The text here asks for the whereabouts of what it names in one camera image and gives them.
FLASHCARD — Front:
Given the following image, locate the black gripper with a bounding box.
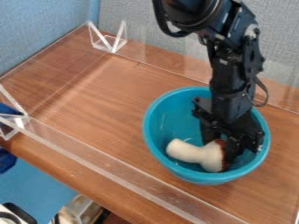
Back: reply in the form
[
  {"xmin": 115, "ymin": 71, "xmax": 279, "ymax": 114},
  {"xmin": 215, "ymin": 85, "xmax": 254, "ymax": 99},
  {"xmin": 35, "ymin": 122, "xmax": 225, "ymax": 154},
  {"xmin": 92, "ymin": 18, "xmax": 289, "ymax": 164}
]
[{"xmin": 193, "ymin": 96, "xmax": 266, "ymax": 165}]

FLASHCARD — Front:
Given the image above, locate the white brown toy mushroom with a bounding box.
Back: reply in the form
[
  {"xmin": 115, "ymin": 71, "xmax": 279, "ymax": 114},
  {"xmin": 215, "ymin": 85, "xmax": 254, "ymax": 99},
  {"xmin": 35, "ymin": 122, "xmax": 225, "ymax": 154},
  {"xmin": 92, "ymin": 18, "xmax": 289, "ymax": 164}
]
[{"xmin": 166, "ymin": 138, "xmax": 230, "ymax": 172}]

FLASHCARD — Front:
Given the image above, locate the blue plastic bowl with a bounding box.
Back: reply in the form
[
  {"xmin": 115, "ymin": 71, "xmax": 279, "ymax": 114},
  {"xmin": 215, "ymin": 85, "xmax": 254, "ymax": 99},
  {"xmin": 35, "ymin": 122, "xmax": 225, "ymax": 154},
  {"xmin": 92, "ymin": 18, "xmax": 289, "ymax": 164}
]
[{"xmin": 143, "ymin": 87, "xmax": 271, "ymax": 186}]

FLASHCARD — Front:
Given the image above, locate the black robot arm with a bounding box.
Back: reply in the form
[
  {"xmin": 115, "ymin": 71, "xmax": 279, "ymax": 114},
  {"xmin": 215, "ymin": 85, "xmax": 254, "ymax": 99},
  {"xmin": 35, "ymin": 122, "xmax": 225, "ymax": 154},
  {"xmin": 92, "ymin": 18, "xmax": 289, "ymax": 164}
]
[{"xmin": 153, "ymin": 0, "xmax": 266, "ymax": 162}]

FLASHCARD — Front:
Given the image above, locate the clear acrylic front barrier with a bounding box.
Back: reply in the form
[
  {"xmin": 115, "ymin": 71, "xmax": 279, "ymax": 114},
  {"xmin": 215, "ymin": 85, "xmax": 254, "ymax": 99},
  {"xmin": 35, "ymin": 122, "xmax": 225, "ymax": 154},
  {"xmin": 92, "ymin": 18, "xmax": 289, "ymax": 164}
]
[{"xmin": 3, "ymin": 117, "xmax": 247, "ymax": 224}]

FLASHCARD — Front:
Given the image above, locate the clear acrylic barrier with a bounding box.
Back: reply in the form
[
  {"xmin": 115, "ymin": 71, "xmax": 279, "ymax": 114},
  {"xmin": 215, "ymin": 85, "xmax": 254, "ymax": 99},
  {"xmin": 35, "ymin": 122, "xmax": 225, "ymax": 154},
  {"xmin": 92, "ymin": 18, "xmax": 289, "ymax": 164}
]
[
  {"xmin": 87, "ymin": 20, "xmax": 299, "ymax": 116},
  {"xmin": 3, "ymin": 117, "xmax": 247, "ymax": 224}
]

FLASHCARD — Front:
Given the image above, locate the clear acrylic back barrier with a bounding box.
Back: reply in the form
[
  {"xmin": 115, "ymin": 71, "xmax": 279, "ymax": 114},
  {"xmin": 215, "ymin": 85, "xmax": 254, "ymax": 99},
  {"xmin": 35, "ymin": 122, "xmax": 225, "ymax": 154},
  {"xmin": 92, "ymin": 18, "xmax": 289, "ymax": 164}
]
[{"xmin": 87, "ymin": 20, "xmax": 299, "ymax": 116}]

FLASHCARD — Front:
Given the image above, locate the clear box below table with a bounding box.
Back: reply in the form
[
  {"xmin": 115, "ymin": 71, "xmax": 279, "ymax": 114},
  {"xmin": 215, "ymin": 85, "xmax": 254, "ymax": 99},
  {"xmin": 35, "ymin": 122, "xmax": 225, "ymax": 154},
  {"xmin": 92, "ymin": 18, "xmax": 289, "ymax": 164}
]
[{"xmin": 50, "ymin": 194, "xmax": 103, "ymax": 224}]

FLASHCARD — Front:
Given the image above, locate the blue clamp at left edge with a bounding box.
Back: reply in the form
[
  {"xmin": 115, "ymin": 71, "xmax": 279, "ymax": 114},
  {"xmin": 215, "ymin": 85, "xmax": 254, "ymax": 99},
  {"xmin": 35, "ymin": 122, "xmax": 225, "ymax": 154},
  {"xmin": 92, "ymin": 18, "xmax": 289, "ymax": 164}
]
[{"xmin": 0, "ymin": 101, "xmax": 24, "ymax": 175}]

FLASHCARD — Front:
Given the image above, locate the black white object below table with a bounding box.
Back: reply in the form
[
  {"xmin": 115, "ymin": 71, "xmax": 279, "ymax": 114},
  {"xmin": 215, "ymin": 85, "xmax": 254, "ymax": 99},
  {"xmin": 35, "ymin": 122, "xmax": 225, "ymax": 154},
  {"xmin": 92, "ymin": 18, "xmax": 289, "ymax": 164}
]
[{"xmin": 0, "ymin": 203, "xmax": 38, "ymax": 224}]

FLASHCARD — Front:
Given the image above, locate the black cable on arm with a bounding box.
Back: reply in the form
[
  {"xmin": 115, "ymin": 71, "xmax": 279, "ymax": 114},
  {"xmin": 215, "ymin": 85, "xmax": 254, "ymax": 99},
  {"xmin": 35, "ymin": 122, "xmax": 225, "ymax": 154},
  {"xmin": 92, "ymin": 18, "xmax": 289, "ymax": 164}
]
[{"xmin": 245, "ymin": 76, "xmax": 270, "ymax": 108}]

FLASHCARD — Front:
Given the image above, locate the clear acrylic corner bracket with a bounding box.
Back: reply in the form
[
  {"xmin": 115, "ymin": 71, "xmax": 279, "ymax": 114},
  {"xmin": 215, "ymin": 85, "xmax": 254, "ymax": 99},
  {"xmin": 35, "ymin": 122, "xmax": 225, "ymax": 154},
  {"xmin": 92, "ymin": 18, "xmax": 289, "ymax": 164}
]
[{"xmin": 87, "ymin": 21, "xmax": 127, "ymax": 53}]

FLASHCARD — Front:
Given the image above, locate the clear acrylic left bracket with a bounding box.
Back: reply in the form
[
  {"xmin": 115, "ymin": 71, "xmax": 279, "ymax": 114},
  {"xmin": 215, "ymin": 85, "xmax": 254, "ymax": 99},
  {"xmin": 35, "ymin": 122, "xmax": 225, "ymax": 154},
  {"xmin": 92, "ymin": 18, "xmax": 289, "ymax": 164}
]
[{"xmin": 0, "ymin": 84, "xmax": 30, "ymax": 141}]

